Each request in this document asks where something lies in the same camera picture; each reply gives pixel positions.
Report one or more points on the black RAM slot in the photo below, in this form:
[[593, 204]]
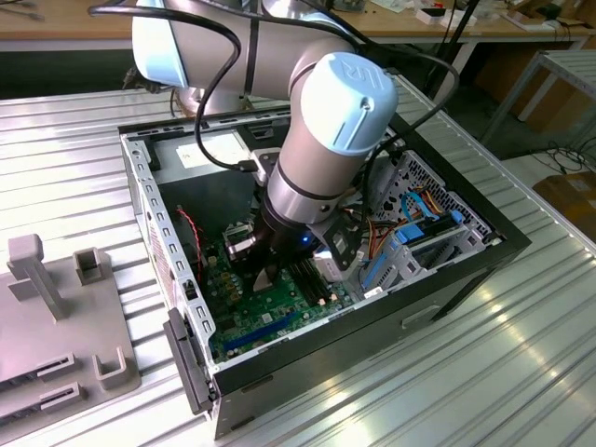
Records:
[[296, 288], [312, 288], [318, 288], [302, 288]]

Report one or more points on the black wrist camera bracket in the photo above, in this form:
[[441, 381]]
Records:
[[266, 165]]

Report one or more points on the blue disk carrier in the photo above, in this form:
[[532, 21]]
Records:
[[410, 235]]

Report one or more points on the square dark chipset chip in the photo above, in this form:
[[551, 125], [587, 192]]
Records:
[[228, 324]]

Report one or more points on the grey parts rack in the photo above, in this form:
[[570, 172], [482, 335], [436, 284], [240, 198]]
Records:
[[46, 326]]

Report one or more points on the perforated metal disk bay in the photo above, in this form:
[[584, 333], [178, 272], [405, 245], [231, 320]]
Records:
[[419, 170]]

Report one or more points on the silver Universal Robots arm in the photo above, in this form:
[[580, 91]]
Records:
[[326, 139]]

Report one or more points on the blue flat strip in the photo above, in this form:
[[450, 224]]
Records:
[[373, 277]]

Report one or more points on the long wooden desk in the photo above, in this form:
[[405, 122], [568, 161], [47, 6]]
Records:
[[493, 31]]

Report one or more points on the black case fan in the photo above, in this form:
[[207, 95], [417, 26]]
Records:
[[191, 253]]

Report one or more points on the white flat box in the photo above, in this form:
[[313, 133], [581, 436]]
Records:
[[447, 18]]

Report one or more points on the silver topped CPU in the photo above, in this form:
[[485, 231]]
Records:
[[265, 281]]

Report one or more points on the brown cardboard box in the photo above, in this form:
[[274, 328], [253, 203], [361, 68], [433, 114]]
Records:
[[572, 195]]

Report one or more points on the grey metal frame table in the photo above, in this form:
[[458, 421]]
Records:
[[572, 70]]

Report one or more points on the blue expansion slot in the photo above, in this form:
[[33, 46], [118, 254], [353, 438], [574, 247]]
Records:
[[261, 331]]

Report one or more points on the grey power supply unit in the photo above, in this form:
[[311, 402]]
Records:
[[172, 163]]

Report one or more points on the RAM stick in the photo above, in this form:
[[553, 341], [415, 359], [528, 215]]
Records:
[[18, 410], [16, 375]]

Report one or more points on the green motherboard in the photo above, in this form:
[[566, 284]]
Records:
[[261, 312]]

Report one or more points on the black open PC case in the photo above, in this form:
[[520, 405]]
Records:
[[354, 363]]

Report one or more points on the black stand pole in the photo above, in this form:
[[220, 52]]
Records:
[[457, 42]]

